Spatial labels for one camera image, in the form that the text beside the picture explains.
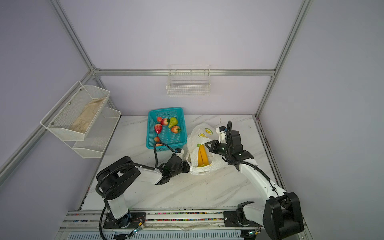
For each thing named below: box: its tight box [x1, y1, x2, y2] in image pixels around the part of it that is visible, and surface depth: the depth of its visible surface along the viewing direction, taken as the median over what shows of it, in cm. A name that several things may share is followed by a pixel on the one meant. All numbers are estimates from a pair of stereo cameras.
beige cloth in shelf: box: [70, 97, 105, 134], surface depth 81 cm
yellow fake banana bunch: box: [198, 144, 209, 167], surface depth 95 cm
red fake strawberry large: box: [154, 124, 163, 134], surface depth 110 cm
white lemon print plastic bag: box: [186, 123, 229, 176], surface depth 81 cm
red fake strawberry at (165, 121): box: [161, 118, 170, 126], surface depth 113 cm
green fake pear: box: [168, 117, 179, 129], surface depth 113 cm
